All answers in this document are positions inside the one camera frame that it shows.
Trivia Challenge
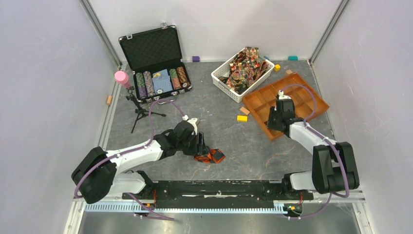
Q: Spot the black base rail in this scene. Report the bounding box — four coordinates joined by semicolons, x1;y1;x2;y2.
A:
134;180;314;209

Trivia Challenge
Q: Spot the small brown cube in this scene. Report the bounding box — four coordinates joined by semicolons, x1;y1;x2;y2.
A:
285;69;293;76

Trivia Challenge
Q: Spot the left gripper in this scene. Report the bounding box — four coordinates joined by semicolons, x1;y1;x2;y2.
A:
177;131;208;156

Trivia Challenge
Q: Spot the black poker chip case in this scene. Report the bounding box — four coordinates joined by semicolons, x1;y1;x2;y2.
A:
118;25;193;103

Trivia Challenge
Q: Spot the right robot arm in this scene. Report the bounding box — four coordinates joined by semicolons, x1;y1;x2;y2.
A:
267;98;360;199

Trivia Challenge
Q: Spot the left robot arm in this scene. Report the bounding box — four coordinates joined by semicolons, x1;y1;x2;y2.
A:
71;119;213;204

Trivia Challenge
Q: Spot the wooden compartment tray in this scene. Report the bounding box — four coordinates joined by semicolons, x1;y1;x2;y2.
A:
243;73;329;141

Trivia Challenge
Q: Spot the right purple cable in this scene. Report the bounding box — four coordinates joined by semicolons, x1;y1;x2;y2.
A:
279;84;351;220

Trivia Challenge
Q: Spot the brown wooden block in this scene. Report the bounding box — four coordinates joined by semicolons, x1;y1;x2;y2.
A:
240;107;250;116

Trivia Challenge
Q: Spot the orange navy striped tie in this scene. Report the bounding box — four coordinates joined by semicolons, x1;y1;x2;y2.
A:
194;149;225;164

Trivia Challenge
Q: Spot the patterned colourful ties pile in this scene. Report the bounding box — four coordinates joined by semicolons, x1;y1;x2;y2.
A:
219;46;269;95

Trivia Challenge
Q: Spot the pink microphone on tripod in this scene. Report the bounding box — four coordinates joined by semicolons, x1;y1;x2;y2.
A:
114;70;149;133

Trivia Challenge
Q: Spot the small yellow cube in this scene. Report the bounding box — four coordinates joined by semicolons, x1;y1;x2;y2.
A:
274;64;281;72

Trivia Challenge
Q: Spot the teal block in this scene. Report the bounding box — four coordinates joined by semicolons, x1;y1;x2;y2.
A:
288;56;299;61

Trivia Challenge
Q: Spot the white plastic basket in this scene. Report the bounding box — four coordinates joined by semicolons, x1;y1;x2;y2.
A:
211;46;275;103

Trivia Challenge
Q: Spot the yellow block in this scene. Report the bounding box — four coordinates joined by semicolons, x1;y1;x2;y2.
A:
237;115;248;122

